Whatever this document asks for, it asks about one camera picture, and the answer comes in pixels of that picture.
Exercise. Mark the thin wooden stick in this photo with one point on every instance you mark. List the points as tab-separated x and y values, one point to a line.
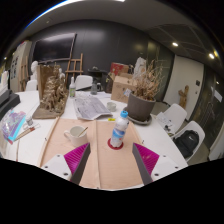
83	131

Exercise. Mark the white bottle with blue cap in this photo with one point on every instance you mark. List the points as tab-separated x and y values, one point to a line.
119	133

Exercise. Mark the cardboard box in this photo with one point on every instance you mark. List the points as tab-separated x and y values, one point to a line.
120	88

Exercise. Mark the small paint jar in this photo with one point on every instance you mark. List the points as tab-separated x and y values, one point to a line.
29	120

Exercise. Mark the wooden easel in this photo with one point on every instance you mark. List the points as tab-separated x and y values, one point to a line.
75	60

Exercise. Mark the wooden paintbrush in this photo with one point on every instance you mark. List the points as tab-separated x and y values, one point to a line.
26	131

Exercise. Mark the white glue bottle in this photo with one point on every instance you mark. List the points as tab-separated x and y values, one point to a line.
72	89

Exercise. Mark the black case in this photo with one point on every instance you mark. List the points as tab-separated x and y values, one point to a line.
8	101

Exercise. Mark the grey plant saucer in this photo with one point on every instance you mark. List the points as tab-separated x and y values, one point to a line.
143	122

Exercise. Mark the red box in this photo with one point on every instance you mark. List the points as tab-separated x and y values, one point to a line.
116	68

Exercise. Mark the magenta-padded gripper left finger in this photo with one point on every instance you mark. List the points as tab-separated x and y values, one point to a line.
75	158

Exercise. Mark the beige cabinet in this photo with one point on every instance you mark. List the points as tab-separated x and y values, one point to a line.
20	63

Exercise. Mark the small yellow tag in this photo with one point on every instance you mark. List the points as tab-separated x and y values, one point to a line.
111	119

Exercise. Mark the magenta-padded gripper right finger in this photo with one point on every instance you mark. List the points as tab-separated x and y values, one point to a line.
146	158

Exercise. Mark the black backpack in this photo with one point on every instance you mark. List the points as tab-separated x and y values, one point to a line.
186	143

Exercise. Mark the white ceramic mug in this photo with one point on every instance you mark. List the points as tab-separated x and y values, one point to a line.
75	137

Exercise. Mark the grey jug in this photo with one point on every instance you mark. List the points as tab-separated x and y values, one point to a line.
94	88

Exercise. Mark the wooden mannequin figure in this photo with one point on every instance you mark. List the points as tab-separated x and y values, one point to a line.
183	96

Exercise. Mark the black wall screen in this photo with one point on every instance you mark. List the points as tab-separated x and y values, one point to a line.
53	46

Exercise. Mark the loose papers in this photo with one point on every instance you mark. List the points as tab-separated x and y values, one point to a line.
165	120

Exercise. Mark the printed newspaper sheet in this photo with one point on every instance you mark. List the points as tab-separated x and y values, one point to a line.
90	107

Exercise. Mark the white plaster bust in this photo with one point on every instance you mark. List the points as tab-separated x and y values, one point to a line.
34	66

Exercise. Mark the small white plaster figure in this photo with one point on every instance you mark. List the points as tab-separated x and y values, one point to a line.
62	74

